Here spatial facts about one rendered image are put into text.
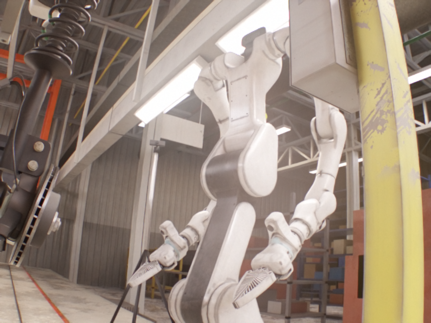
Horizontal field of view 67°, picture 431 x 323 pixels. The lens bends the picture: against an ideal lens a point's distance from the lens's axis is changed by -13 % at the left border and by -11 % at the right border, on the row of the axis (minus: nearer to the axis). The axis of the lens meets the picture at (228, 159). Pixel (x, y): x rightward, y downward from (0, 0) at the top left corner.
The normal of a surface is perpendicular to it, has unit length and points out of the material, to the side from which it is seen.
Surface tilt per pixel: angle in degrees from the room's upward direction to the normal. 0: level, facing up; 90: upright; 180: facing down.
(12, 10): 128
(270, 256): 47
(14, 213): 33
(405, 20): 154
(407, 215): 90
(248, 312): 90
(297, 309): 90
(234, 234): 86
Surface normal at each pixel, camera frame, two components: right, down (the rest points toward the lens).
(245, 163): 0.38, -0.29
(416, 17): -0.33, 0.84
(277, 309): -0.81, -0.22
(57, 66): 0.18, 0.88
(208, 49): -0.06, 0.95
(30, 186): 0.60, -0.36
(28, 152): 0.55, -0.17
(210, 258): -0.65, -0.56
